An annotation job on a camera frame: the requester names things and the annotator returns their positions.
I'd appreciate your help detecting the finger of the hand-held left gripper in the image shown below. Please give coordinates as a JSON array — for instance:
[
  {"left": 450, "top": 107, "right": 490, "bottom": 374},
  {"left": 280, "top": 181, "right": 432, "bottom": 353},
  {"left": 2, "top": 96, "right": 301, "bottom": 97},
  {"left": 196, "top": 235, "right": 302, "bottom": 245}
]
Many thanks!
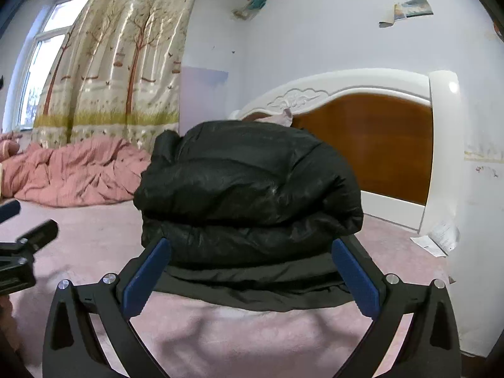
[
  {"left": 0, "top": 200, "right": 21, "bottom": 224},
  {"left": 18, "top": 220, "right": 59, "bottom": 250}
]

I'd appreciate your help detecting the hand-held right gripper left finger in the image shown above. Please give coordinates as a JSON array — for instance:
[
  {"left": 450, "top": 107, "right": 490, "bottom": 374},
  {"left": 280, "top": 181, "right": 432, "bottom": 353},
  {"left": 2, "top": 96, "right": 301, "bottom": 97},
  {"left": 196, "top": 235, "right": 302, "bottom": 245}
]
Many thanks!
[{"left": 43, "top": 237, "right": 172, "bottom": 378}]

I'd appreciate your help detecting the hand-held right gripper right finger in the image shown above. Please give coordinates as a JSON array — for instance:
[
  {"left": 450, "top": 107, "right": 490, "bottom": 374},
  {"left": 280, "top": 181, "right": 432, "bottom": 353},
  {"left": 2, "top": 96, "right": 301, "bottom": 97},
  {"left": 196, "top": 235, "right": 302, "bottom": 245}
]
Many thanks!
[{"left": 331, "top": 236, "right": 461, "bottom": 378}]

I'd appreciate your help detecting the black puffer jacket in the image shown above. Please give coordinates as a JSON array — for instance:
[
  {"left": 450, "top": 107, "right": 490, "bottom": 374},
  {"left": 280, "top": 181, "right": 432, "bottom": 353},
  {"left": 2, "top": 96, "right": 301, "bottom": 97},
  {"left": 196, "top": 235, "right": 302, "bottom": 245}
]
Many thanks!
[{"left": 134, "top": 120, "right": 364, "bottom": 270}]

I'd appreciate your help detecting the person's left forearm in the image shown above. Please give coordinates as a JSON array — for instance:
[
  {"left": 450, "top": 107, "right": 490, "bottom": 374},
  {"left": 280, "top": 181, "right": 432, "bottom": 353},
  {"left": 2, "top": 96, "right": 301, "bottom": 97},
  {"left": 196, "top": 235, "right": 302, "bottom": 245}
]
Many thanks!
[{"left": 0, "top": 295, "right": 20, "bottom": 353}]

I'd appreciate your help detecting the pink quilt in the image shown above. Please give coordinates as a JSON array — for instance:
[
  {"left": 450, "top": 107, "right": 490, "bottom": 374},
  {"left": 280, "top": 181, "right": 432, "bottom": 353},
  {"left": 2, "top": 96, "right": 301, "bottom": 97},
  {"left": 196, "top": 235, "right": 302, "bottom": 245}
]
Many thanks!
[{"left": 0, "top": 132, "right": 152, "bottom": 208}]

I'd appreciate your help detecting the white paper sheet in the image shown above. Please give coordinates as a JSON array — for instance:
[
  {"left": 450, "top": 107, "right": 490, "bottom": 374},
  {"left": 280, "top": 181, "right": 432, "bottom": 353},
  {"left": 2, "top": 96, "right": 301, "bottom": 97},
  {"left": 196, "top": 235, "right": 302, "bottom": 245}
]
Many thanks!
[{"left": 410, "top": 220, "right": 461, "bottom": 258}]

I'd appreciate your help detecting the dark green folded garment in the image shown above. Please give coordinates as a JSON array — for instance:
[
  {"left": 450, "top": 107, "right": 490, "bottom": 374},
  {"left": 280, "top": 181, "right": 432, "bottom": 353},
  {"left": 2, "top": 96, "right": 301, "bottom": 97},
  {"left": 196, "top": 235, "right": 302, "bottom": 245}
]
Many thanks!
[{"left": 155, "top": 252, "right": 361, "bottom": 312}]

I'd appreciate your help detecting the white and wooden headboard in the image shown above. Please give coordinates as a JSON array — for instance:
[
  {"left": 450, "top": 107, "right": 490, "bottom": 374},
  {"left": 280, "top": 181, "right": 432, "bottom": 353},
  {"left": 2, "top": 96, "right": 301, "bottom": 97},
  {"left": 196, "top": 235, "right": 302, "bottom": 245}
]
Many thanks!
[{"left": 230, "top": 68, "right": 461, "bottom": 245}]

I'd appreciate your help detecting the dusty pink pillow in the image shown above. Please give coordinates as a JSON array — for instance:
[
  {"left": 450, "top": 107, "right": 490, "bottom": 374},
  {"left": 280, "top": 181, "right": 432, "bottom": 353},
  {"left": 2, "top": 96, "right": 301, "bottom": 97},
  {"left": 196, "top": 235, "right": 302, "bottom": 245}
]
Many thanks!
[{"left": 252, "top": 108, "right": 294, "bottom": 127}]

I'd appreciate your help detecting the tree print curtain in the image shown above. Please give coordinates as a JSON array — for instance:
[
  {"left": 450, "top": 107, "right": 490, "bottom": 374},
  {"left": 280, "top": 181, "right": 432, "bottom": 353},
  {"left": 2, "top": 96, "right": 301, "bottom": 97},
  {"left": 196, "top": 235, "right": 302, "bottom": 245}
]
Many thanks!
[{"left": 31, "top": 0, "right": 202, "bottom": 150}]

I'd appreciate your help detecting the white frame window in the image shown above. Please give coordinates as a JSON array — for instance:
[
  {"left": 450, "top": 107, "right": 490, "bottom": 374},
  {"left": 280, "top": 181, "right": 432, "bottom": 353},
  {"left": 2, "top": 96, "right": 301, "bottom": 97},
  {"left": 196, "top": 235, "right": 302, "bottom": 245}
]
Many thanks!
[{"left": 2, "top": 0, "right": 91, "bottom": 131}]

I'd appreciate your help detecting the pale purple wall sheet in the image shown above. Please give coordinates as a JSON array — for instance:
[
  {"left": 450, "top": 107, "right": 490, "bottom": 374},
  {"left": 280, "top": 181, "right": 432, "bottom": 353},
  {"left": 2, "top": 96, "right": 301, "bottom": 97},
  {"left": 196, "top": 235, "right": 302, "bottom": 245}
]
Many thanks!
[{"left": 179, "top": 67, "right": 229, "bottom": 136}]

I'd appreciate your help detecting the curled wall poster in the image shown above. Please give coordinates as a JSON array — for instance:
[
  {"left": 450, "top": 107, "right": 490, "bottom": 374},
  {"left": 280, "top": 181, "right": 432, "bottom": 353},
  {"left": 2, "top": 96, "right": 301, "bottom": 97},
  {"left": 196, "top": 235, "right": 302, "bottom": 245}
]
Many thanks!
[{"left": 379, "top": 0, "right": 434, "bottom": 28}]

